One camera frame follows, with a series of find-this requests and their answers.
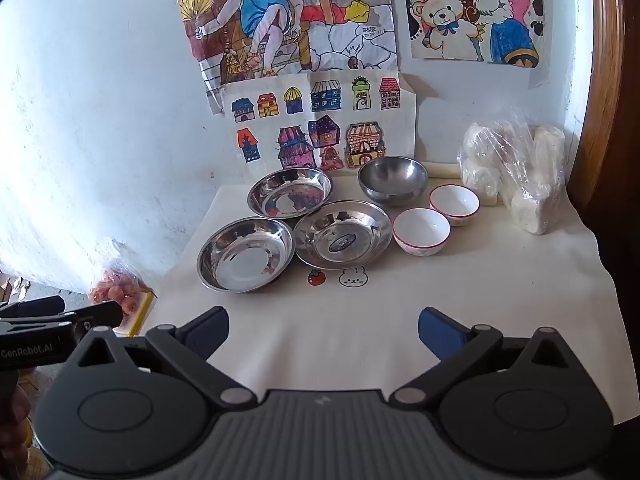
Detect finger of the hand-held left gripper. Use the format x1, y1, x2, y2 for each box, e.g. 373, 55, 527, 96
0, 296, 66, 319
0, 301, 124, 334

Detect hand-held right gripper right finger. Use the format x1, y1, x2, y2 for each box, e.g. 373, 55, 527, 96
387, 307, 581, 406

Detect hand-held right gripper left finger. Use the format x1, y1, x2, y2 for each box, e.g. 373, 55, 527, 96
62, 306, 258, 408

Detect plain steel plate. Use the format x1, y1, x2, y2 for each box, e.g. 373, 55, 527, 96
196, 216, 296, 293

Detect white bowl with red rim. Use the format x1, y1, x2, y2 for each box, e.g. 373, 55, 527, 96
392, 207, 451, 257
429, 184, 481, 227

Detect steel plate with blue label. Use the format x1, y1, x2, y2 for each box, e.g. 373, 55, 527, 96
292, 200, 393, 271

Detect steel plate with rim label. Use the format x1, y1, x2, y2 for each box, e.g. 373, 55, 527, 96
247, 167, 333, 220

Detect deep steel bowl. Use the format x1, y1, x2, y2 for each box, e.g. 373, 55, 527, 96
357, 156, 430, 206

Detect person's left hand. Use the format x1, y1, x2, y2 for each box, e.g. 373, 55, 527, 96
0, 385, 32, 463

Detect bag of red fruit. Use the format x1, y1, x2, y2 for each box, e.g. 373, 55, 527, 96
90, 259, 152, 317

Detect white printed tablecloth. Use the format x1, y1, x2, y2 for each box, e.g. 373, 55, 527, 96
117, 160, 628, 426

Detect cream white sticks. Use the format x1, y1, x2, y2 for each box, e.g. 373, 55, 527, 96
425, 161, 462, 179

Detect clear plastic bag of white lumps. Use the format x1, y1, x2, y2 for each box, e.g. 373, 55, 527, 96
460, 117, 566, 236

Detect drawing of colourful houses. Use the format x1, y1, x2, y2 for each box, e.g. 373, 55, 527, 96
217, 70, 418, 171

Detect drawing with teddy bear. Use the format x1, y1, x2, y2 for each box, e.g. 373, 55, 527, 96
402, 0, 546, 68

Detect drawing of child with fan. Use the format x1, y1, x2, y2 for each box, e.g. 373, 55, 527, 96
172, 0, 401, 86

